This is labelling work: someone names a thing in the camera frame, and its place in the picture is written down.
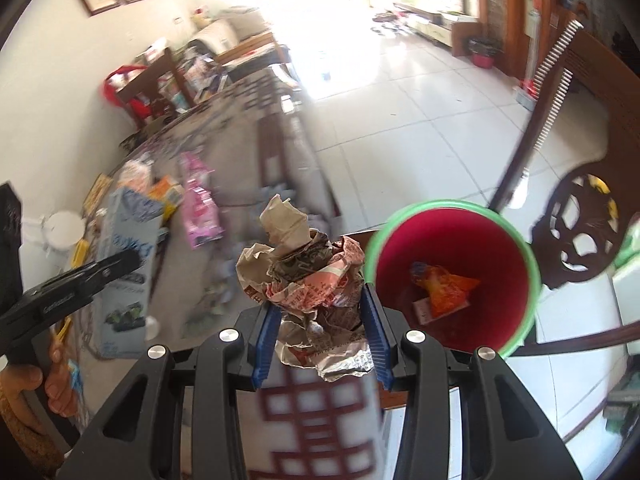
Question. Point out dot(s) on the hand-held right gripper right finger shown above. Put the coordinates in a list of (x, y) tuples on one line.
[(375, 340)]

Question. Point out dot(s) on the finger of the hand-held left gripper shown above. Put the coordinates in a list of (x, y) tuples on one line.
[(85, 280)]

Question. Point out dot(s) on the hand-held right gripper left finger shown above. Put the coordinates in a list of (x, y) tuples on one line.
[(265, 347)]

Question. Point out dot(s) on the newspaper ball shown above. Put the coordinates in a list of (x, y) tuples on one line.
[(310, 280)]

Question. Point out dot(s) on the red bin with green rim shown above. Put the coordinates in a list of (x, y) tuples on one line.
[(450, 240)]

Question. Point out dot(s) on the person's left hand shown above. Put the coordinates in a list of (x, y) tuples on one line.
[(22, 385)]

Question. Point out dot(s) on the blue drink carton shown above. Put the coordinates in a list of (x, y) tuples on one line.
[(120, 320)]

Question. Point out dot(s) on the white round container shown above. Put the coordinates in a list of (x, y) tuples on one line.
[(62, 230)]

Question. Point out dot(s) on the small pink packet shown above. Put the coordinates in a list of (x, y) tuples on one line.
[(424, 312)]

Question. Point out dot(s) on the orange snack wrapper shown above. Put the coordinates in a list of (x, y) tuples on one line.
[(445, 290)]

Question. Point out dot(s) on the yellow cartoon book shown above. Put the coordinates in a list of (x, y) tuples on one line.
[(97, 192)]

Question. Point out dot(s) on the white snack packet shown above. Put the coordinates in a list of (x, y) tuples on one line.
[(135, 175)]

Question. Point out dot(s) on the orange box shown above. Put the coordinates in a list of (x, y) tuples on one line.
[(167, 192)]

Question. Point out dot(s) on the pink snack packet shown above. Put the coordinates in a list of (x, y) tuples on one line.
[(200, 210)]

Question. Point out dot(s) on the red plastic bag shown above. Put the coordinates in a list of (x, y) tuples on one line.
[(120, 87)]

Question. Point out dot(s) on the plain wooden chair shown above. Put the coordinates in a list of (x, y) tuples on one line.
[(155, 75)]

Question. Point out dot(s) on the printed tablecloth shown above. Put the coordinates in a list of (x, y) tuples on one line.
[(250, 125)]

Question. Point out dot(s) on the white box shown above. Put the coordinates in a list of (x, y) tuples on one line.
[(629, 290)]

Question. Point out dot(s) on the sofa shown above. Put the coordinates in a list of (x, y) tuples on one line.
[(235, 30)]

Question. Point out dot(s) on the carved wooden chair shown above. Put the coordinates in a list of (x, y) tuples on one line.
[(590, 125)]

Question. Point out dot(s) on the small red bin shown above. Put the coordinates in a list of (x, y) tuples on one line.
[(484, 55)]

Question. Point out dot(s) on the low wooden cabinet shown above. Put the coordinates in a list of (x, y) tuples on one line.
[(440, 27)]

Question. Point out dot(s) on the mop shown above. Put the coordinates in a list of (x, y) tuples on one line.
[(531, 50)]

